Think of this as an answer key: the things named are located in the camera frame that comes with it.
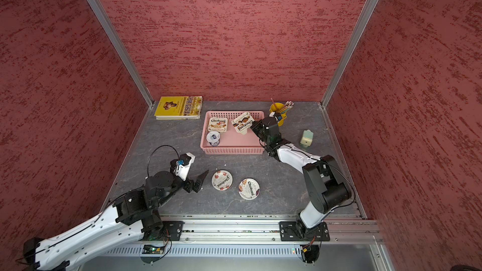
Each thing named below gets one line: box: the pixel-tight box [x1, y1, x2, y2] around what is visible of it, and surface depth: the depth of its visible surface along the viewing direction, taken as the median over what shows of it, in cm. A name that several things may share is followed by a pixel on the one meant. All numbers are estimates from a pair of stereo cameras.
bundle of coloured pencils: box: [276, 99, 295, 115], surface depth 99 cm
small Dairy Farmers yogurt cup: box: [205, 130, 221, 147], surface depth 99 cm
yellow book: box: [153, 95, 203, 120], surface depth 116 cm
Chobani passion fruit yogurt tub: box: [238, 177, 261, 201], surface depth 82 cm
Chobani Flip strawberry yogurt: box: [207, 116, 228, 133], surface depth 106 cm
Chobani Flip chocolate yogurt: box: [230, 111, 255, 135], surface depth 96 cm
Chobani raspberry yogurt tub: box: [210, 169, 234, 192], surface depth 85 cm
